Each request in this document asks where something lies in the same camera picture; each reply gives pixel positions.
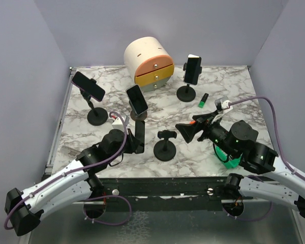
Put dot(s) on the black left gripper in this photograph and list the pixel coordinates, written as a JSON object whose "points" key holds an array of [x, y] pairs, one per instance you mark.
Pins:
{"points": [[133, 142]]}

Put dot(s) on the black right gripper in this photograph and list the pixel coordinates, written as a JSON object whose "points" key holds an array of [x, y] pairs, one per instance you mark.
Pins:
{"points": [[205, 122]]}

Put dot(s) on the black round-base phone stand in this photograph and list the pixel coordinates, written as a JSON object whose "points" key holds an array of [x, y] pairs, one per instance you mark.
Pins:
{"points": [[165, 150]]}

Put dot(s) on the purple-edged black phone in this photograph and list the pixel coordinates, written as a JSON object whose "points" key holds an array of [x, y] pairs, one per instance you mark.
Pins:
{"points": [[87, 85]]}

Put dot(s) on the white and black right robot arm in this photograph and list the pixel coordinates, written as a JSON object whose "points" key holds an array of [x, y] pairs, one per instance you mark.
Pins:
{"points": [[241, 142]]}

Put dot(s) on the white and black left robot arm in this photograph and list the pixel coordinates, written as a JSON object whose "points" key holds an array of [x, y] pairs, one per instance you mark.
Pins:
{"points": [[76, 182]]}

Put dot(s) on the brown round phone stand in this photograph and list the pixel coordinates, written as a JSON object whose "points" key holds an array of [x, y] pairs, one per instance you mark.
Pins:
{"points": [[136, 117]]}

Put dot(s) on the black back phone stand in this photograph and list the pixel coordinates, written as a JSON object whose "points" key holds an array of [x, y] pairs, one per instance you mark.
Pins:
{"points": [[186, 93]]}

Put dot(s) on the white-edged back phone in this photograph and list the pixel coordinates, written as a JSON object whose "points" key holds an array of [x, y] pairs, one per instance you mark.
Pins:
{"points": [[192, 69]]}

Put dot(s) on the grey-cased phone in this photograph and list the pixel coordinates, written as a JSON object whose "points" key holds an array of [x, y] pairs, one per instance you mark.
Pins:
{"points": [[137, 100]]}

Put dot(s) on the green-capped marker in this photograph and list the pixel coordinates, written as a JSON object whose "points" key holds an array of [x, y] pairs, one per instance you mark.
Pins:
{"points": [[203, 100]]}

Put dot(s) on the green plastic bin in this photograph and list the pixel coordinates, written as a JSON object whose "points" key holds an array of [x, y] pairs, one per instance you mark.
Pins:
{"points": [[226, 160]]}

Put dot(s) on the clear plastic ruler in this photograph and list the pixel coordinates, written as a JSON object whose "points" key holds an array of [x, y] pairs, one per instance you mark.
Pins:
{"points": [[69, 151]]}

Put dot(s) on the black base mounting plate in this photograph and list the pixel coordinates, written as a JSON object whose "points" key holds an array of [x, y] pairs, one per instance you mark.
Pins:
{"points": [[146, 194]]}

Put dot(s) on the round cream drawer cabinet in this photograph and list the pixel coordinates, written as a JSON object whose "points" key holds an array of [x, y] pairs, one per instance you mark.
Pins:
{"points": [[148, 63]]}

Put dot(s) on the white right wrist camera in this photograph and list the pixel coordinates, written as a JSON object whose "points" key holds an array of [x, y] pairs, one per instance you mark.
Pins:
{"points": [[222, 105]]}

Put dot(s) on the aluminium frame rail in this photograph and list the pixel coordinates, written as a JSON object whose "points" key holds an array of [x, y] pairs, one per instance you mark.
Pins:
{"points": [[287, 199]]}

